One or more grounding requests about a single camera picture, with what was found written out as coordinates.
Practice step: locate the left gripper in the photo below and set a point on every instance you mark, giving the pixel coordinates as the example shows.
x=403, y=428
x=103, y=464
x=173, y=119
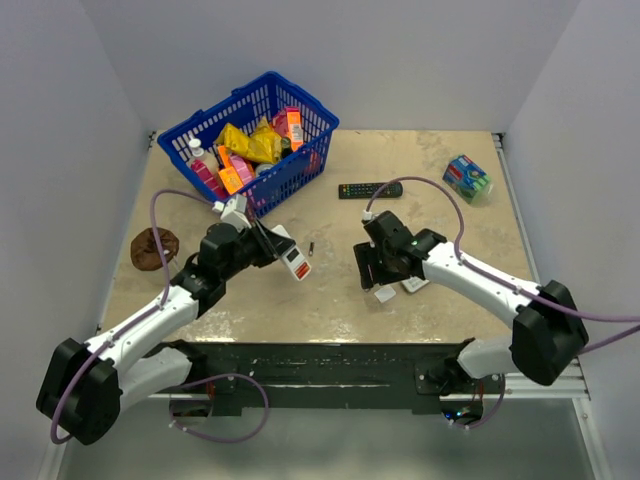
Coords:
x=278, y=244

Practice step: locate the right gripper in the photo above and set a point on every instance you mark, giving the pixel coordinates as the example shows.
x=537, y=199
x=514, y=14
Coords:
x=365, y=253

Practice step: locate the white red remote control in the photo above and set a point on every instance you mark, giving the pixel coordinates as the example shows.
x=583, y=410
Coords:
x=294, y=257

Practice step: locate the orange battery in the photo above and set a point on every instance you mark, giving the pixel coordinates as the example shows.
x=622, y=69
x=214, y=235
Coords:
x=302, y=271

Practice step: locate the white battery cover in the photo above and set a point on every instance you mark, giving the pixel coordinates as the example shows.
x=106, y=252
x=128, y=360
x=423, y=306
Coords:
x=385, y=294

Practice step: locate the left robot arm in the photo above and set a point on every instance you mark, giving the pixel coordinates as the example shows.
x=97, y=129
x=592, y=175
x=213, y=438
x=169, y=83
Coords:
x=88, y=384

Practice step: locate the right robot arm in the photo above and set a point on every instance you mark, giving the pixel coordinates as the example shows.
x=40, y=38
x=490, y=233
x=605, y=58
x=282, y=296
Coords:
x=546, y=332

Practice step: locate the white grey remote control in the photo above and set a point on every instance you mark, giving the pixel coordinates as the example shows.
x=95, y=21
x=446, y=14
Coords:
x=413, y=284

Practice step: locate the black TV remote control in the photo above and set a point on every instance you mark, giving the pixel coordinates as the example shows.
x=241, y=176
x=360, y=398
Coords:
x=357, y=191

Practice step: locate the small orange box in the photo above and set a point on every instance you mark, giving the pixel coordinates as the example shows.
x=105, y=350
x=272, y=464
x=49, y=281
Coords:
x=230, y=180

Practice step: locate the yellow snack bag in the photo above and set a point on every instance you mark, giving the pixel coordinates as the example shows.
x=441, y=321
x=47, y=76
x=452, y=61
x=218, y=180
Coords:
x=263, y=145

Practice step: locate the blue green sponge pack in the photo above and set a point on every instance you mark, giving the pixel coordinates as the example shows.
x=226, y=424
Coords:
x=468, y=180

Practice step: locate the white cap bottle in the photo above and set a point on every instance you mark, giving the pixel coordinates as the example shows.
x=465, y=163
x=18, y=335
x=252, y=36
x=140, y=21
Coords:
x=201, y=154

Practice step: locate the orange pink box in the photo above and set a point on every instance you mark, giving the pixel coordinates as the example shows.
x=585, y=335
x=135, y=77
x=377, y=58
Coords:
x=288, y=124

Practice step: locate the brown crumpled cloth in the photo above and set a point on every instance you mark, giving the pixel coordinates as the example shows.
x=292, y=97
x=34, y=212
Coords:
x=144, y=254

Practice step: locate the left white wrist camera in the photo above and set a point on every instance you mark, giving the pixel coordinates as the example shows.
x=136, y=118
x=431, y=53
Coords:
x=233, y=212

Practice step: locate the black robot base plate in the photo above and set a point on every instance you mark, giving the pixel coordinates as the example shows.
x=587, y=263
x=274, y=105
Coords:
x=354, y=376

